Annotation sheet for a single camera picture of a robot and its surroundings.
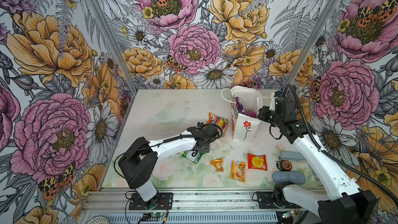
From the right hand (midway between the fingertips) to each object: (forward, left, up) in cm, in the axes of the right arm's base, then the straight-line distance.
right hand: (258, 114), depth 78 cm
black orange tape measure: (-18, -14, -21) cm, 31 cm away
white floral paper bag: (+15, +2, -8) cm, 17 cm away
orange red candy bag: (+9, +15, -20) cm, 27 cm away
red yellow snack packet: (-15, -1, -23) cm, 27 cm away
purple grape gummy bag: (+14, +6, -9) cm, 17 cm away
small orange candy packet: (-15, +20, -23) cm, 34 cm away
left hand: (-9, +31, -18) cm, 37 cm away
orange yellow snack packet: (-19, +10, -23) cm, 32 cm away
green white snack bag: (-18, +33, -5) cm, 38 cm away
